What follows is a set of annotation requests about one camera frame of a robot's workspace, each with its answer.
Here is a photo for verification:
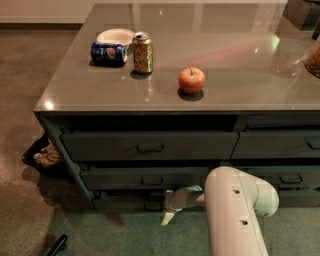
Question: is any black bin with brown bag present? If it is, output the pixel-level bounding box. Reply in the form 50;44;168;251
22;133;67;177

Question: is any glass jar with snacks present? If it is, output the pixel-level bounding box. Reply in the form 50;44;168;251
304;39;320;78

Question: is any grey drawer cabinet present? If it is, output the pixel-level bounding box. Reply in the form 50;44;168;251
35;2;320;210

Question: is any drawer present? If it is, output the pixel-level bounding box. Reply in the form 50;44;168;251
81;167;209;190
246;166;320;190
92;190;164;213
61;131;238;161
279;190;320;207
232;130;320;159

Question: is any white bowl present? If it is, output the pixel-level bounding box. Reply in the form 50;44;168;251
97;29;134;46

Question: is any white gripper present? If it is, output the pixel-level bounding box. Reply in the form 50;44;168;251
160;189;182;226

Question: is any blue pepsi can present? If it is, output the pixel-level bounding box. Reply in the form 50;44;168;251
90;42;127;65

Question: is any gold soda can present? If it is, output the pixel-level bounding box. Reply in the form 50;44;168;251
132;31;153;74

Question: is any red apple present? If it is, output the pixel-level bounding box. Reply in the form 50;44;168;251
178;67;205;95

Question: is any black object on floor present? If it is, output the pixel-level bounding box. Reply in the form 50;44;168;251
46;234;68;256

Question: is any dark box on counter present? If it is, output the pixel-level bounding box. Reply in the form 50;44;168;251
283;0;320;31

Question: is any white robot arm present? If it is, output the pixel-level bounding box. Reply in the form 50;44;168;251
160;167;279;256

